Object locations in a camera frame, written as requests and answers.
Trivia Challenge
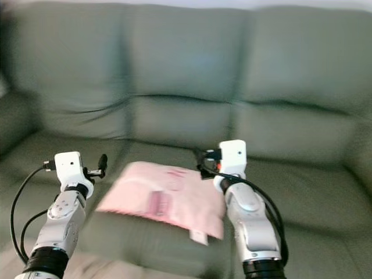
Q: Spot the pink pillow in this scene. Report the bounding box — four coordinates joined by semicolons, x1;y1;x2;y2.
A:
96;161;226;246

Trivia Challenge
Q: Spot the green leather sofa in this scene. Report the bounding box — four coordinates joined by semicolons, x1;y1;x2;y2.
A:
0;0;372;279

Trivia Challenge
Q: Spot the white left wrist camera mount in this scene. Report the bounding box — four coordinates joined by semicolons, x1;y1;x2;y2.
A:
54;152;94;199

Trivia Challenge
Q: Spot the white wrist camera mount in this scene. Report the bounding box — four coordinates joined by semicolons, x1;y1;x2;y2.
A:
206;139;248;193
54;152;94;199

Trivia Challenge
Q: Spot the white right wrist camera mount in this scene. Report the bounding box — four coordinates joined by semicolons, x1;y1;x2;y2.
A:
206;139;248;193

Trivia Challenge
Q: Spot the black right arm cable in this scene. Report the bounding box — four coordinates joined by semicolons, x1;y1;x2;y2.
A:
203;169;290;265

